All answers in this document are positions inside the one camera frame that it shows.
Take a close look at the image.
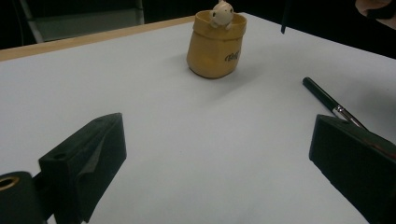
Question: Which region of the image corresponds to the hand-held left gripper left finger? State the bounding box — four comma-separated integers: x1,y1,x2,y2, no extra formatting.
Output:
38,112,128,224

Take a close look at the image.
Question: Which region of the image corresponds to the tan holder cup with figurine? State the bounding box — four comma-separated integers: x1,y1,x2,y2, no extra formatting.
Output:
186,0,248,79

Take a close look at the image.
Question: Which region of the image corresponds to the black makeup brush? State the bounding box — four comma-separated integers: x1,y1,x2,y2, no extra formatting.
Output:
302,77,368,130

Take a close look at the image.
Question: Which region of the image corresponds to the wooden table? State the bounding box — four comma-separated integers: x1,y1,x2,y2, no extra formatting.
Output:
0,15,197,63

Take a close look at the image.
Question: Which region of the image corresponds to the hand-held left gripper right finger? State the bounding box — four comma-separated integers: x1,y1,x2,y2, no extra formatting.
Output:
308,114,396,224

